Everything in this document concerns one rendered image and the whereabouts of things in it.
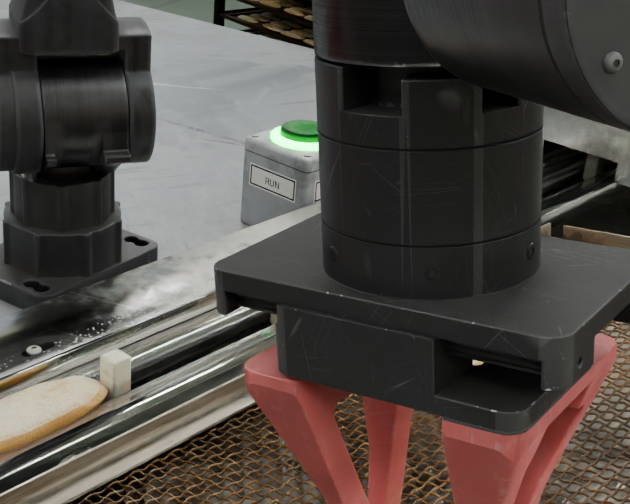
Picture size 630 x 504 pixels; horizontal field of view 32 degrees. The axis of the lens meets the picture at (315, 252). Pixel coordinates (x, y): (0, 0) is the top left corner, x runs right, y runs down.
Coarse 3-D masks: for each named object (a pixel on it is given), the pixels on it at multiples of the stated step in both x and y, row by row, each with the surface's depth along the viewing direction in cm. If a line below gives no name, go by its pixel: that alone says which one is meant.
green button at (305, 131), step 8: (296, 120) 89; (304, 120) 90; (280, 128) 88; (288, 128) 87; (296, 128) 88; (304, 128) 88; (312, 128) 88; (288, 136) 87; (296, 136) 86; (304, 136) 86; (312, 136) 87
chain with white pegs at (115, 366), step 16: (592, 160) 100; (592, 176) 101; (272, 320) 72; (240, 336) 70; (112, 352) 61; (208, 352) 68; (112, 368) 60; (128, 368) 61; (176, 368) 66; (112, 384) 61; (128, 384) 62
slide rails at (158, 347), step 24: (552, 168) 101; (576, 168) 101; (216, 312) 71; (240, 312) 71; (264, 312) 72; (168, 336) 67; (192, 336) 68; (264, 336) 68; (96, 360) 64; (144, 360) 65; (216, 360) 65; (144, 384) 62; (96, 408) 60; (0, 456) 55
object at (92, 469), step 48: (576, 240) 74; (624, 240) 72; (240, 384) 54; (624, 384) 54; (144, 432) 50; (192, 432) 51; (240, 432) 52; (432, 432) 51; (576, 432) 50; (48, 480) 46; (96, 480) 47; (240, 480) 47; (288, 480) 47
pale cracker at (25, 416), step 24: (48, 384) 60; (72, 384) 60; (96, 384) 61; (0, 408) 57; (24, 408) 58; (48, 408) 58; (72, 408) 58; (0, 432) 55; (24, 432) 56; (48, 432) 57
